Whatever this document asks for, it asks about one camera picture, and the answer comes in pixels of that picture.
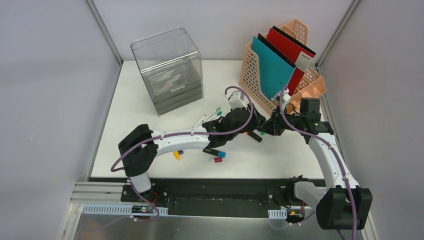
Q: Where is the teal folder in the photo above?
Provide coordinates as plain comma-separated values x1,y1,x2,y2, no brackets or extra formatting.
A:
251,34,296,100

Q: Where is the teal cap marker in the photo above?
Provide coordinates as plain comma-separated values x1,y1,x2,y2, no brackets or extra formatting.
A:
208,111,222,121

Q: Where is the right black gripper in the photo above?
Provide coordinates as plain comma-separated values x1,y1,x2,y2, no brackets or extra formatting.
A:
258,106,305,136

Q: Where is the peach plastic file rack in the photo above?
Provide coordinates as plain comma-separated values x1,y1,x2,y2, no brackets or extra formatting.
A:
239,19,327,115

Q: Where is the red folder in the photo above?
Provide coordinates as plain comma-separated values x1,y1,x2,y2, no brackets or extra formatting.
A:
266,26,316,96

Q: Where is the purple cap marker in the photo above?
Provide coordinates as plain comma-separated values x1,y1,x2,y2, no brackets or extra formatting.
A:
193,114,206,128

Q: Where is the clear grey drawer organizer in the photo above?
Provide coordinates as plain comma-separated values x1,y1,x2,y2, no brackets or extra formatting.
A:
130,27,204,116

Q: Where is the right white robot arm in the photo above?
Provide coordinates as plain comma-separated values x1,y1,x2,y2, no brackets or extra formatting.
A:
269,97,373,234

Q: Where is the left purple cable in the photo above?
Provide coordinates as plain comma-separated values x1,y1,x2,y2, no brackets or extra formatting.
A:
82,86,255,231

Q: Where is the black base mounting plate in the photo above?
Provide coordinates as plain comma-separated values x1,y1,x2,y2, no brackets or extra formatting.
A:
89,177,327,219

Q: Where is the blue cap black highlighter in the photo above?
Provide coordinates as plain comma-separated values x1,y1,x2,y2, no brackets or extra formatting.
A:
202,148,226,158

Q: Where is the orange cap black highlighter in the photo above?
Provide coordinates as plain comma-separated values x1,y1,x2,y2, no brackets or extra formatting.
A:
245,131,263,143

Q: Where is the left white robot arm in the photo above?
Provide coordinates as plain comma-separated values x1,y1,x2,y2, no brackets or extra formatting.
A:
118,107,266,203

